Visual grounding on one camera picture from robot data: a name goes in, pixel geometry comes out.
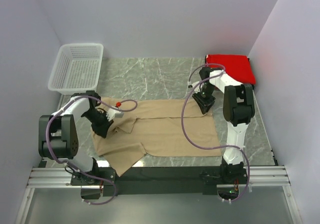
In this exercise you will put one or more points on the white plastic basket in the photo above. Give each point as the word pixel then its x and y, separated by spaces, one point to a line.
pixel 76 68

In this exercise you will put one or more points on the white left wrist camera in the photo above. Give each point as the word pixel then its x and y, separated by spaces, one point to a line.
pixel 114 112

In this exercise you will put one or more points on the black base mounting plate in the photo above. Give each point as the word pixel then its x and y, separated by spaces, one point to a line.
pixel 207 180

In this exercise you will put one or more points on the folded red t-shirt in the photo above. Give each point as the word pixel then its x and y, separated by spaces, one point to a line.
pixel 237 66

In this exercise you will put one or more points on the aluminium frame rail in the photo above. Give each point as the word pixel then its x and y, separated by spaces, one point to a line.
pixel 59 178

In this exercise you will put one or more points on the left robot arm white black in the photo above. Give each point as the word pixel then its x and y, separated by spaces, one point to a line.
pixel 58 138

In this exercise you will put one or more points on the beige t-shirt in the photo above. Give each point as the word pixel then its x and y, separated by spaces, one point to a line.
pixel 162 128

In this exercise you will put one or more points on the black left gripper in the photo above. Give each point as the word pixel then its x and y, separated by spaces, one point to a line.
pixel 102 130

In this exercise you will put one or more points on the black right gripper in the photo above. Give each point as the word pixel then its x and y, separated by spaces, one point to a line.
pixel 204 105

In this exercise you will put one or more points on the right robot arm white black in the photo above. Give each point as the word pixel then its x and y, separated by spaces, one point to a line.
pixel 238 110

